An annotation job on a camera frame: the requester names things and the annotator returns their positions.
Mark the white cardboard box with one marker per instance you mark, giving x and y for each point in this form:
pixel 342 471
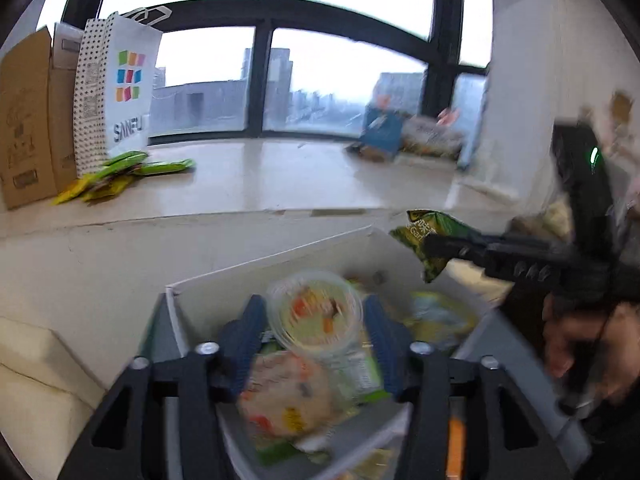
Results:
pixel 374 264

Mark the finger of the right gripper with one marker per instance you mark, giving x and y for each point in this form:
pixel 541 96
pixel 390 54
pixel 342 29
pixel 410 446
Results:
pixel 452 247

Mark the clear jelly cup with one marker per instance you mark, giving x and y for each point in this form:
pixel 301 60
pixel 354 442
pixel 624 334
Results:
pixel 314 313

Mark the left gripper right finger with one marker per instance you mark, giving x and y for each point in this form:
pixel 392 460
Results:
pixel 504 438

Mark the green white snack packet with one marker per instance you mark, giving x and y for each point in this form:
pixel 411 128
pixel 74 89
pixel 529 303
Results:
pixel 356 375

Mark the orange snack packet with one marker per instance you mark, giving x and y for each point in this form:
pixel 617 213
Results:
pixel 456 449

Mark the yellow cake packet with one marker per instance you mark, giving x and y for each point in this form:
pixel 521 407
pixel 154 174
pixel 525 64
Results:
pixel 440 321

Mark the green chip bag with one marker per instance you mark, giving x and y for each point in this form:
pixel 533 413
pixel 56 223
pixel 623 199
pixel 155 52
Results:
pixel 422 228

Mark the green snack packets on sill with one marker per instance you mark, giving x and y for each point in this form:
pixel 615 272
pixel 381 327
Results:
pixel 118 174

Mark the brown cardboard box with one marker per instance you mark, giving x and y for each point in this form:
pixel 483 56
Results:
pixel 37 93

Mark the person's right hand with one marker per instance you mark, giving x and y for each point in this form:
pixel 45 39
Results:
pixel 619 333

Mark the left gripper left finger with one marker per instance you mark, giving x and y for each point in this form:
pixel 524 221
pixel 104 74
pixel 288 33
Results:
pixel 159 420

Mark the brown snack packet on sill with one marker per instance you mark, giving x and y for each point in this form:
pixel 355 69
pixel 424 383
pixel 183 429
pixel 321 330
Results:
pixel 369 153

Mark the blue illustrated gift box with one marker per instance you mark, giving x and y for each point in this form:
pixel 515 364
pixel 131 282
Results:
pixel 390 132

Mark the cream sofa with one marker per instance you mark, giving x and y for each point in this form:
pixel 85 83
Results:
pixel 46 398

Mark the white SANFU paper bag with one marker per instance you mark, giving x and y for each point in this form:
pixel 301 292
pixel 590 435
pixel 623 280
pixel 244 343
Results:
pixel 113 87

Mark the black window frame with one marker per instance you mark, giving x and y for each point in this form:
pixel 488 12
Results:
pixel 305 67

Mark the round bread packet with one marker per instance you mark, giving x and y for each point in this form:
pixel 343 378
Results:
pixel 286 395

